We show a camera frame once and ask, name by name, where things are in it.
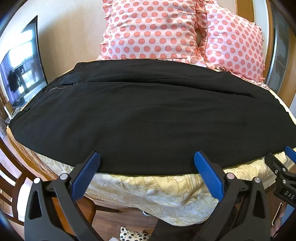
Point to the dried grass decoration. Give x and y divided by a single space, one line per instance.
2 113

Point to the black pants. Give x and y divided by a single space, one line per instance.
148 115

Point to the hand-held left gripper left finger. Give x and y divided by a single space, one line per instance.
86 173

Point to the wooden headboard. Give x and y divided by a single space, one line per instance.
245 9

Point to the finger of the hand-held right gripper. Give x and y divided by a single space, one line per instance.
276 165
291 153

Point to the pink polka dot pillow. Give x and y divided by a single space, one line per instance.
233 46
150 30

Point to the yellow patterned bedspread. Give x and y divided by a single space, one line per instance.
150 194

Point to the person's right hand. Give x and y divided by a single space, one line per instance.
281 213

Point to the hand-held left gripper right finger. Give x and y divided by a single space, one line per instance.
208 176

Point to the wooden chair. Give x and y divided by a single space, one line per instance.
89 208

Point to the grey wardrobe door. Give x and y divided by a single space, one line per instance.
283 46

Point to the flat screen television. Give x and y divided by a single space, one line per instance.
20 69

